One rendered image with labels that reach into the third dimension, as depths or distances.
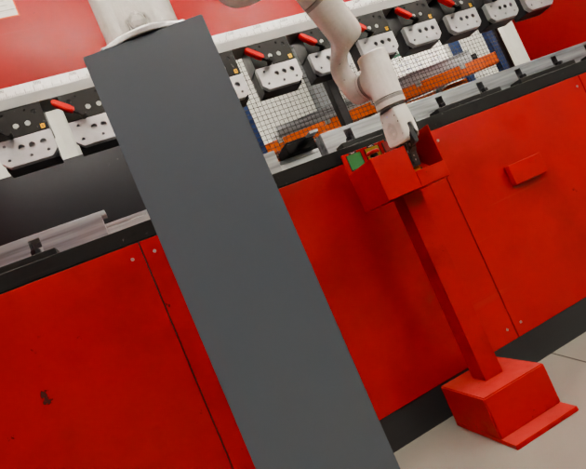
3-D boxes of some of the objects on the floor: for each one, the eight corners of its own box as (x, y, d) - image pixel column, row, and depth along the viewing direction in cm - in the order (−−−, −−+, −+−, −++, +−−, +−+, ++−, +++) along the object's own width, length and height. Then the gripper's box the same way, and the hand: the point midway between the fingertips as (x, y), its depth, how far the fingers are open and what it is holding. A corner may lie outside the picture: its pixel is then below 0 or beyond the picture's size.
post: (436, 328, 241) (281, -20, 251) (432, 328, 246) (279, -13, 255) (445, 324, 243) (289, -21, 252) (439, 324, 248) (286, -15, 257)
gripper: (416, 91, 125) (441, 155, 125) (389, 109, 139) (412, 167, 140) (392, 99, 122) (418, 165, 123) (367, 117, 137) (392, 176, 137)
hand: (412, 159), depth 131 cm, fingers closed
